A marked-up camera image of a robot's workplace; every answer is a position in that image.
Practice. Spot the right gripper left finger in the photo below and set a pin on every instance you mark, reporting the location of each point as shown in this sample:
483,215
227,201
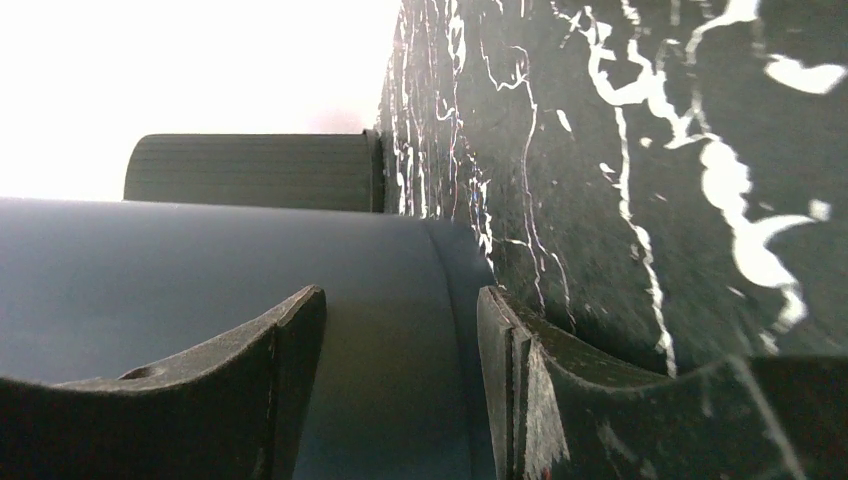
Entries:
232,407

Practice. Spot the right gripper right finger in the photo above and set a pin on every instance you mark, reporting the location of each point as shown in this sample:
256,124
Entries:
560,408

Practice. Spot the dark blue plastic bin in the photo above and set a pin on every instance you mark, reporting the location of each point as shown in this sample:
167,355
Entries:
95,290

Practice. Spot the black ribbed plastic bin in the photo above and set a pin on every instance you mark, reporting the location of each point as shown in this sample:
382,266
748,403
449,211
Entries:
338,172

